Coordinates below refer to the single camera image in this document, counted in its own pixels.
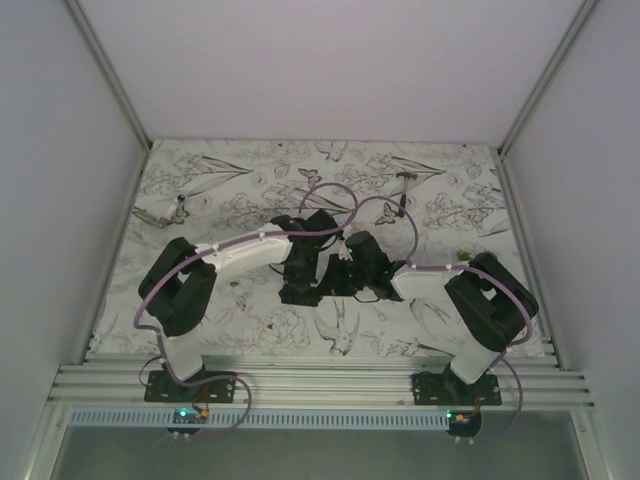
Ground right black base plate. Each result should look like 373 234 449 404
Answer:
411 372 502 407

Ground small circuit board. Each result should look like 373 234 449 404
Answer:
446 410 481 428
173 407 209 425

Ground metal clip with blue bead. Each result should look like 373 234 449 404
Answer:
132 194 190 229

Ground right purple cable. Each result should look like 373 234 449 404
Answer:
339 195 535 445

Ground left small circuit board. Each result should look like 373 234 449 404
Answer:
173 407 209 425

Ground green plastic connector part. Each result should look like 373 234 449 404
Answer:
456 250 474 262

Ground small black hammer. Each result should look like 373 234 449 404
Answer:
396 171 417 218

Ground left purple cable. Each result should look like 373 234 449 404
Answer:
133 182 362 441

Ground right small circuit board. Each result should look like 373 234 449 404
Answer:
446 410 481 428

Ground grey slotted cable duct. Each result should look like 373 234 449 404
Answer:
69 407 449 431

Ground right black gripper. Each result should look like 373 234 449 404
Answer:
315 254 371 297

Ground aluminium rail frame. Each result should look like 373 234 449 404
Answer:
47 354 595 411

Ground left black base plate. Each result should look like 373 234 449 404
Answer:
143 370 235 403

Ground black fuse box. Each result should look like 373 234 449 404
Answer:
278 284 323 307

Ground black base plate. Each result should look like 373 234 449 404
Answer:
143 370 235 403
411 372 502 407

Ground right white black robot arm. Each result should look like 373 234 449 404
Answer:
318 231 538 405

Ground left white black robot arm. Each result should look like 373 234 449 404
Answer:
134 210 343 402

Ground purple cable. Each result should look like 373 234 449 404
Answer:
133 182 362 441
339 195 535 445

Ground floral patterned table mat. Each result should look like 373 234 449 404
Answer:
90 140 524 357

